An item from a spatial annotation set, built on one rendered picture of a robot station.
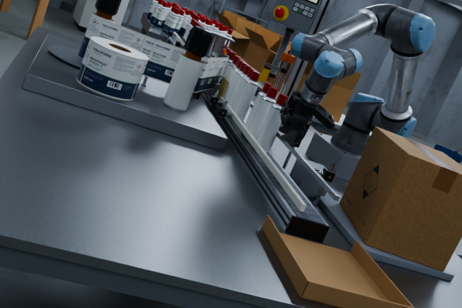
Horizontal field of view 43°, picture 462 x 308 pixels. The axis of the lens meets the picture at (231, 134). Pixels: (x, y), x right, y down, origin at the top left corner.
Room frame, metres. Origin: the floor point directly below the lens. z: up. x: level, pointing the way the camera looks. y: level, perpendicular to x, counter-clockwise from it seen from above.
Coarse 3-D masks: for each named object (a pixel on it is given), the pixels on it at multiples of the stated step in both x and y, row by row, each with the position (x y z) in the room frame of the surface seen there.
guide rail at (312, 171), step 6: (288, 144) 1.80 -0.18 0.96; (294, 150) 1.75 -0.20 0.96; (300, 156) 1.70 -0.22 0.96; (300, 162) 1.67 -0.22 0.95; (306, 162) 1.65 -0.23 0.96; (306, 168) 1.63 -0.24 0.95; (312, 168) 1.60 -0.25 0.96; (312, 174) 1.58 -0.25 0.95; (318, 174) 1.57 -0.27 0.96; (318, 180) 1.54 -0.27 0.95; (324, 180) 1.53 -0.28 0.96; (324, 186) 1.49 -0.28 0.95; (330, 186) 1.49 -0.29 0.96; (330, 192) 1.45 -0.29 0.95; (336, 198) 1.42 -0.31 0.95
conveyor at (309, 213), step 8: (232, 120) 2.22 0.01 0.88; (240, 136) 2.02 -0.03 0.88; (248, 144) 1.93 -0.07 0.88; (272, 160) 1.85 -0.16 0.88; (264, 168) 1.71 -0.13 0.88; (280, 168) 1.79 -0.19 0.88; (272, 176) 1.67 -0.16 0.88; (280, 192) 1.54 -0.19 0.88; (288, 200) 1.50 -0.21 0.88; (304, 200) 1.56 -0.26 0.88; (296, 208) 1.46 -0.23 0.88; (312, 208) 1.51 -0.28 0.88; (296, 216) 1.41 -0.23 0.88; (304, 216) 1.42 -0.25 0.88; (312, 216) 1.45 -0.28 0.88
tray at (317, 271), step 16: (272, 224) 1.31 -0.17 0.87; (272, 240) 1.27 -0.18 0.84; (288, 240) 1.34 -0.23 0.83; (304, 240) 1.38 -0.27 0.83; (288, 256) 1.18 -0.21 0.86; (304, 256) 1.28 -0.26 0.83; (320, 256) 1.32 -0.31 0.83; (336, 256) 1.36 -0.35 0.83; (352, 256) 1.41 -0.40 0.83; (368, 256) 1.36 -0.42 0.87; (288, 272) 1.15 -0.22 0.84; (304, 272) 1.19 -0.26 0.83; (320, 272) 1.23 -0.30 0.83; (336, 272) 1.26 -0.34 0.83; (352, 272) 1.30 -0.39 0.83; (368, 272) 1.33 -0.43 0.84; (304, 288) 1.07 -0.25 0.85; (320, 288) 1.08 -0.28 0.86; (336, 288) 1.09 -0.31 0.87; (352, 288) 1.21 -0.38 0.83; (368, 288) 1.25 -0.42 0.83; (384, 288) 1.26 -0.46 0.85; (336, 304) 1.09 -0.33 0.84; (352, 304) 1.10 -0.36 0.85; (368, 304) 1.12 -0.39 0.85; (384, 304) 1.13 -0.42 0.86; (400, 304) 1.14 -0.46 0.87
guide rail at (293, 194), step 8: (232, 112) 2.19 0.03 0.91; (240, 120) 2.09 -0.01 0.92; (240, 128) 2.04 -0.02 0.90; (248, 136) 1.93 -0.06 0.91; (256, 144) 1.84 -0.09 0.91; (256, 152) 1.81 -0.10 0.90; (264, 152) 1.77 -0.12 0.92; (264, 160) 1.73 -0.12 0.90; (272, 168) 1.65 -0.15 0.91; (280, 176) 1.58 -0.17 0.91; (280, 184) 1.56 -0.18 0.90; (288, 184) 1.52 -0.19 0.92; (288, 192) 1.50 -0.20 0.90; (296, 192) 1.47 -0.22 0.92; (296, 200) 1.44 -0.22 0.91; (304, 208) 1.40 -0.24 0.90
